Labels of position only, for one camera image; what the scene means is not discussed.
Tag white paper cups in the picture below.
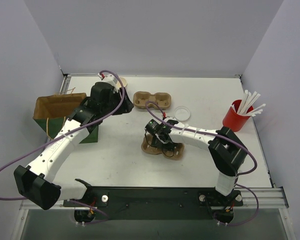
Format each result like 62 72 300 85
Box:
116 76 128 90

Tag green paper bag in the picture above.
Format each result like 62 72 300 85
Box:
33 89 87 140

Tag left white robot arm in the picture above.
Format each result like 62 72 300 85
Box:
13 81 134 210

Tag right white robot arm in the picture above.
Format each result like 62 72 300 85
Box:
145 117 247 196

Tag brown cardboard cup carrier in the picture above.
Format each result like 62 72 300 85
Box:
132 91 172 110

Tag red cup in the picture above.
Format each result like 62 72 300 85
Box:
222 99 251 132

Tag white wrapped straws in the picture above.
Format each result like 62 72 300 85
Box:
235 89 266 117

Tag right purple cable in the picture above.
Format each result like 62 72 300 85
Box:
144 100 260 227

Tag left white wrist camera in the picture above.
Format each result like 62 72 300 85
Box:
97 73 118 87

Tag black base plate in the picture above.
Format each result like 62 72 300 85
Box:
63 186 243 220

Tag aluminium rail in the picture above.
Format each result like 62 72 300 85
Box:
19 187 290 211

